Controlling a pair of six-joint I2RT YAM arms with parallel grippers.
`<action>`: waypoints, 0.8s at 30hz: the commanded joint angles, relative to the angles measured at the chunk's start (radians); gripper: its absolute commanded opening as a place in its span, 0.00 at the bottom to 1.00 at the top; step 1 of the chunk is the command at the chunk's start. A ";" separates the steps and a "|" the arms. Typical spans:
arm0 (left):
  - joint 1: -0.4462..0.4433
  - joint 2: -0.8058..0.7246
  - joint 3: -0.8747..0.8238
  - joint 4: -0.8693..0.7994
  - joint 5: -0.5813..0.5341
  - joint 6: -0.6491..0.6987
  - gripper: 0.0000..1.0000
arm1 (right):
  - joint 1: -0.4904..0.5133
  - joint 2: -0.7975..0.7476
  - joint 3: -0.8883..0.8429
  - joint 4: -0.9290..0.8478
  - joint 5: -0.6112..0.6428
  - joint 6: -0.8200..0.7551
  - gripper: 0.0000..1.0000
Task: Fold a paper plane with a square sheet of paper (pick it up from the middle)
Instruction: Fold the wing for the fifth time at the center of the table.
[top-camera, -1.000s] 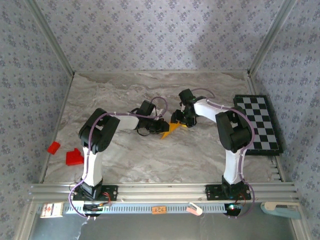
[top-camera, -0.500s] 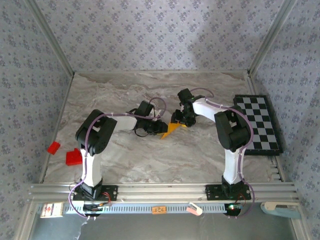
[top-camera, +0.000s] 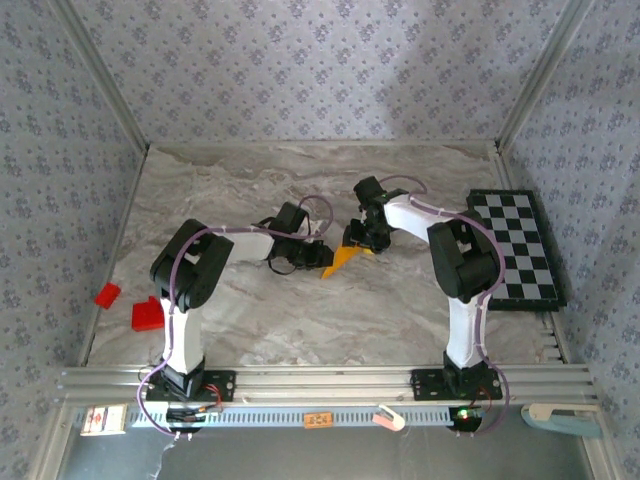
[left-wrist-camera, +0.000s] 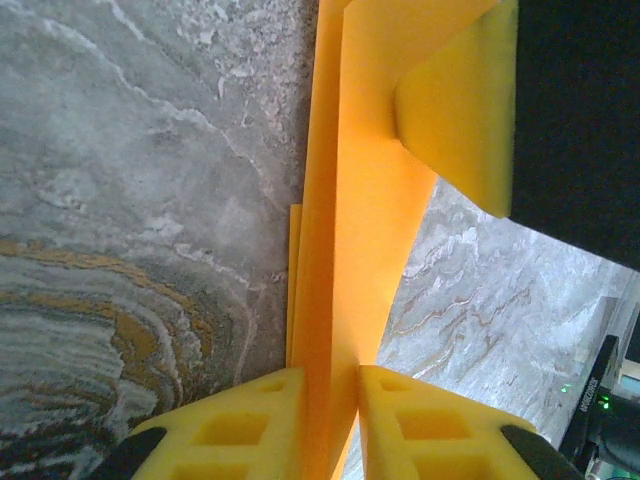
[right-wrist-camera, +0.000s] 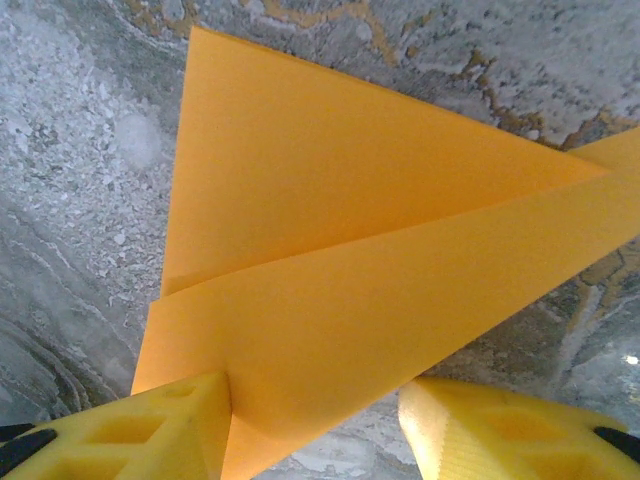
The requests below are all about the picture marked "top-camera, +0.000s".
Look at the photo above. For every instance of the teal beige tool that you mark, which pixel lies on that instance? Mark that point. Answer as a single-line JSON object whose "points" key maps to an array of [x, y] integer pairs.
{"points": [[565, 422]]}

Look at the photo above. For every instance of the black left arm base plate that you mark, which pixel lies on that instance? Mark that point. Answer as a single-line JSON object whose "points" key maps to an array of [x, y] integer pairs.
{"points": [[225, 385]]}

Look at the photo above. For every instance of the white card with red print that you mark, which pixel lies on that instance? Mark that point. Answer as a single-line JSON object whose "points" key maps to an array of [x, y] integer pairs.
{"points": [[104, 419]]}

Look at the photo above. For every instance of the small red block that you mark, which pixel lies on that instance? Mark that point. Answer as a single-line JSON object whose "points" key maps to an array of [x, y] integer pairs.
{"points": [[108, 296]]}

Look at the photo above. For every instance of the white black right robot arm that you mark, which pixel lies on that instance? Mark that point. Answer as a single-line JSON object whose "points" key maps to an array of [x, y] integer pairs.
{"points": [[467, 335]]}

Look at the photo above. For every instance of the black grey checkerboard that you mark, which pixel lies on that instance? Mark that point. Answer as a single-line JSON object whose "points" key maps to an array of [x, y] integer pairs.
{"points": [[520, 250]]}

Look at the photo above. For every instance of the orange tag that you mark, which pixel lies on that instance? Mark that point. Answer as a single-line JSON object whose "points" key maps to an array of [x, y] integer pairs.
{"points": [[318, 420]]}

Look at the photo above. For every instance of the large red block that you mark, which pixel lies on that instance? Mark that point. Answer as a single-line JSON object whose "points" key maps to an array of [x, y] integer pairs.
{"points": [[146, 316]]}

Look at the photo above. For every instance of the aluminium mounting rail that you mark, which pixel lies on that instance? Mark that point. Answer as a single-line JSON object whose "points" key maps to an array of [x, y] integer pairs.
{"points": [[320, 385]]}

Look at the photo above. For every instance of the pink white clip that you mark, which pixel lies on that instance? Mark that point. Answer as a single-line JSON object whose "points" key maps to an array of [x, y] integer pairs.
{"points": [[389, 419]]}

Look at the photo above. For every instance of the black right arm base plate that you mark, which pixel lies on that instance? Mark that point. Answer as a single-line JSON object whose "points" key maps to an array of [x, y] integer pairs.
{"points": [[422, 385]]}

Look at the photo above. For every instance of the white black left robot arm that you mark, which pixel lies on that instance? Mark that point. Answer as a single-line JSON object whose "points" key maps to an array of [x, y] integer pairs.
{"points": [[185, 335]]}

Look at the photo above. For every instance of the aluminium frame post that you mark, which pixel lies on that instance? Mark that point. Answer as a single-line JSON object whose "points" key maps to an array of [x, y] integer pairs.
{"points": [[100, 75], [542, 75]]}

